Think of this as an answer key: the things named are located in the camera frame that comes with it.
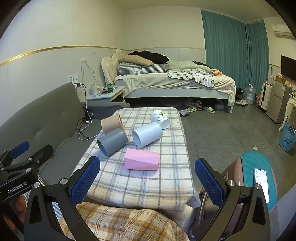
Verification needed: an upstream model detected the plain white cup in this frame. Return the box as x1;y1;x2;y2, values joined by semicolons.
132;122;164;149

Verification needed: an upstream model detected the white cable on sofa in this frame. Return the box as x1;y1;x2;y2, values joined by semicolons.
78;129;98;141

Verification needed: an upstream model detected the pink faceted cup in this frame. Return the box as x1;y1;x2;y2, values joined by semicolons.
124;148;159;171

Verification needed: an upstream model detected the grey sofa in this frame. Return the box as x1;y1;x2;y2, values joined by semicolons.
0;82;130;186

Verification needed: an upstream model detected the black clothing pile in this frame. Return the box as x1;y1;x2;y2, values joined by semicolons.
133;50;170;64

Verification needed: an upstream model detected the black television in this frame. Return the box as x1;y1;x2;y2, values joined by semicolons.
281;55;296;80

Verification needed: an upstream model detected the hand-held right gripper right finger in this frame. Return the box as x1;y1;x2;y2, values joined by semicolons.
194;158;271;241

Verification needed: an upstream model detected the white charging cable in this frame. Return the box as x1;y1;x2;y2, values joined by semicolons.
80;57;103;87

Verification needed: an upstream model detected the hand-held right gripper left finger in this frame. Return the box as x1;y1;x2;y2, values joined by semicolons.
24;156;101;241

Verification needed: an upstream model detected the bed with white headboard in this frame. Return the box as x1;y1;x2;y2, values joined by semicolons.
101;49;236;114

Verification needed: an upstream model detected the teal chair cushion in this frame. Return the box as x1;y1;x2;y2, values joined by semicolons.
240;152;277;211

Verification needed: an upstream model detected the plaid covered table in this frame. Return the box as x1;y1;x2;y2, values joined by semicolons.
72;107;201;211

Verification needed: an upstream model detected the white air conditioner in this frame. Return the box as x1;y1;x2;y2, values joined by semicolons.
270;23;295;39

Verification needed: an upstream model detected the pink chair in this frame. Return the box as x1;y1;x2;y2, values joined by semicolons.
188;152;278;241

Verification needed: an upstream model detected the beige cup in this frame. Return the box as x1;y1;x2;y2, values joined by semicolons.
101;113;125;135

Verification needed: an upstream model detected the wide teal curtain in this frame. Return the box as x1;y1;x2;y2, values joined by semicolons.
201;10;249;87

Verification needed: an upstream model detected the patterned quilted mat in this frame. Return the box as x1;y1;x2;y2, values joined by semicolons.
168;70;216;88

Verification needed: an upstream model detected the large water bottle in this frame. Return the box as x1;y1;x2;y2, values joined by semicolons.
245;85;256;105

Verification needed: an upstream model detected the wall socket with chargers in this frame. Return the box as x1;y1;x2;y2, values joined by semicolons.
68;74;81;89

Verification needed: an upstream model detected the smartphone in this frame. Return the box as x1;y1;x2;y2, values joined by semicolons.
254;168;271;204

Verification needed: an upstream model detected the white cup with green print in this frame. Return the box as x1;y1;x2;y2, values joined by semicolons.
150;109;171;130

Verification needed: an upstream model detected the grey cup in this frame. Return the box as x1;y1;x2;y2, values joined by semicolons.
97;128;128;157

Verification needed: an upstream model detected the cream quilt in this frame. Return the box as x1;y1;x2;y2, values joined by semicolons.
168;60;213;75

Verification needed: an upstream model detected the narrow teal curtain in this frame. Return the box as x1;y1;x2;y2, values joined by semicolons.
245;20;271;93

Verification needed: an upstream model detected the blue laundry basket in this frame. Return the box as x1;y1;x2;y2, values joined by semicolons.
279;123;296;153

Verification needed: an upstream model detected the black cable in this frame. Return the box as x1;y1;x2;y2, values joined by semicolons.
77;84;93;130

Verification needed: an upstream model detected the beige pillow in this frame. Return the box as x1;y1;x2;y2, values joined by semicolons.
118;55;155;66

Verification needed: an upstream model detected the white dressing table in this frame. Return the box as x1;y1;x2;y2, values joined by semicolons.
279;92;296;131

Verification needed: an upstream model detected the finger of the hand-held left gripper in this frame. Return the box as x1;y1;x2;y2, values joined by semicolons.
0;145;54;181
0;141;30;168

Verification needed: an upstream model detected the striped pillow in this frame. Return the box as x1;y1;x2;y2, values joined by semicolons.
117;62;169;76

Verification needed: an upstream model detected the pale blue nightstand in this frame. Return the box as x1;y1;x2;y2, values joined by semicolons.
86;86;126;103

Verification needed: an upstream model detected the grey fridge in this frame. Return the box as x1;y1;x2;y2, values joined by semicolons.
266;81;293;124

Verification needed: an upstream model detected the white suitcase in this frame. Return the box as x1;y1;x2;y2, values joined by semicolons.
258;82;272;111

